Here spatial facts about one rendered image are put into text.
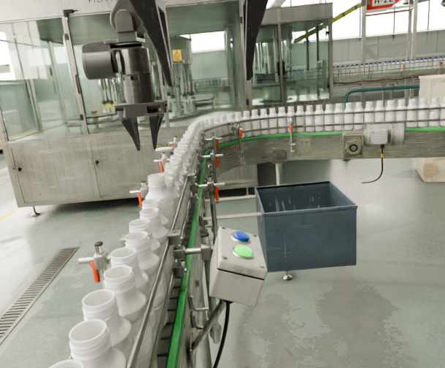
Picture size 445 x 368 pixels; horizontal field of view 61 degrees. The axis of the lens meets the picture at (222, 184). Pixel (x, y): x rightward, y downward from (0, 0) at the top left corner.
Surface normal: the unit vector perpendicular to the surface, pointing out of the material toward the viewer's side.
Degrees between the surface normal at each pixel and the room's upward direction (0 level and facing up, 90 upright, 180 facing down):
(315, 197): 90
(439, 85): 90
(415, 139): 90
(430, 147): 90
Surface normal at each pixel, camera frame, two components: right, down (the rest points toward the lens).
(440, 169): -0.29, 0.29
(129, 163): 0.01, 0.28
